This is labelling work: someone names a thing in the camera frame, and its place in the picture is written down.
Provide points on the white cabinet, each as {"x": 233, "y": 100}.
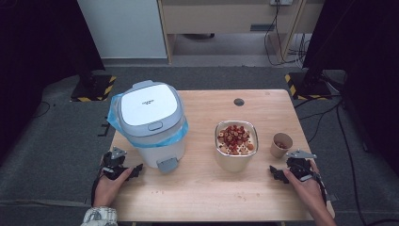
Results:
{"x": 125, "y": 28}

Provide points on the metal bowl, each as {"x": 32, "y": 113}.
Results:
{"x": 233, "y": 163}

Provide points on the brown paper cup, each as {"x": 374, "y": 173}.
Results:
{"x": 277, "y": 152}

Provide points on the blue trash bag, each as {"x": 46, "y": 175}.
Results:
{"x": 163, "y": 142}

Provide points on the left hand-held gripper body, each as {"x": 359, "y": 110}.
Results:
{"x": 112, "y": 164}

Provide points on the white pedal trash can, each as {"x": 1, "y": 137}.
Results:
{"x": 147, "y": 106}

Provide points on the beige wooden desk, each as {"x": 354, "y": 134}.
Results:
{"x": 219, "y": 17}

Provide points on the pile of dried fruit slices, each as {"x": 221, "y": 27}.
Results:
{"x": 235, "y": 138}

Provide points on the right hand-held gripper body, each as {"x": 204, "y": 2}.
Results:
{"x": 299, "y": 166}

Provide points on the person's left hand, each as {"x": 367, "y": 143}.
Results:
{"x": 106, "y": 191}

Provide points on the white power strip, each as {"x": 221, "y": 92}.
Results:
{"x": 280, "y": 2}

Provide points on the grey table grommet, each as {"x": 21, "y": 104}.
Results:
{"x": 239, "y": 102}

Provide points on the striped stand base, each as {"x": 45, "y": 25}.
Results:
{"x": 310, "y": 89}
{"x": 94, "y": 91}

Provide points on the black curtain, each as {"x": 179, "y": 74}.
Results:
{"x": 360, "y": 47}

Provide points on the person's right hand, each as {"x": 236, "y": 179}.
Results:
{"x": 309, "y": 193}

